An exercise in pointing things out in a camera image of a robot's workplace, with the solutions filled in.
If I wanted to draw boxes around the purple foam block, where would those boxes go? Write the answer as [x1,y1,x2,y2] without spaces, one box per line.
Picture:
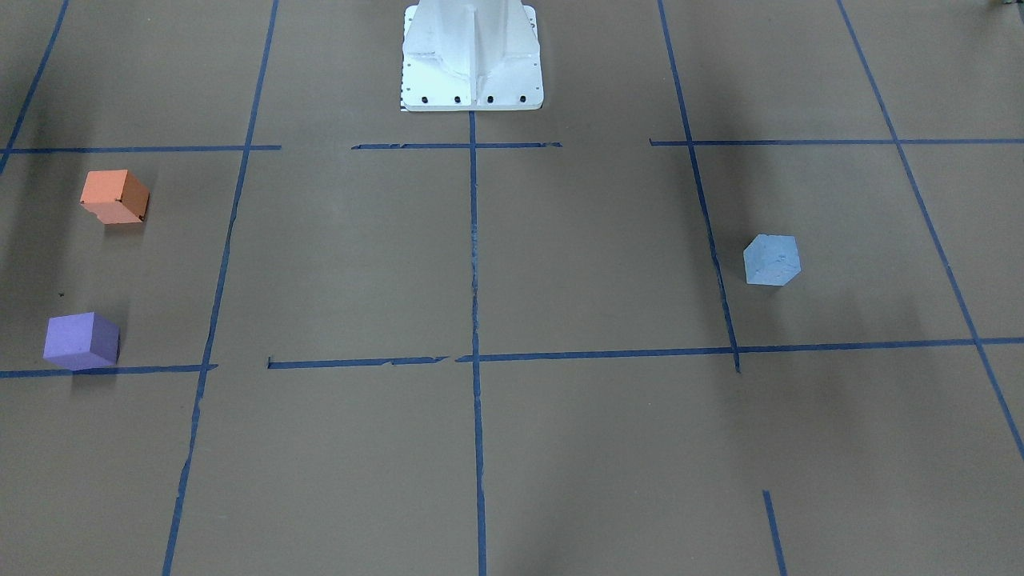
[42,311,120,371]

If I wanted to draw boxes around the blue foam block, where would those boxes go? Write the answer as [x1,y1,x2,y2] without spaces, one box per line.
[743,234,803,286]

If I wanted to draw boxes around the orange foam block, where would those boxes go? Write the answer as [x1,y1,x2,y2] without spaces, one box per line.
[79,169,150,225]

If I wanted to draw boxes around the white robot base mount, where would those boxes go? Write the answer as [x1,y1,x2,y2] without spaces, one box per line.
[400,1,545,113]

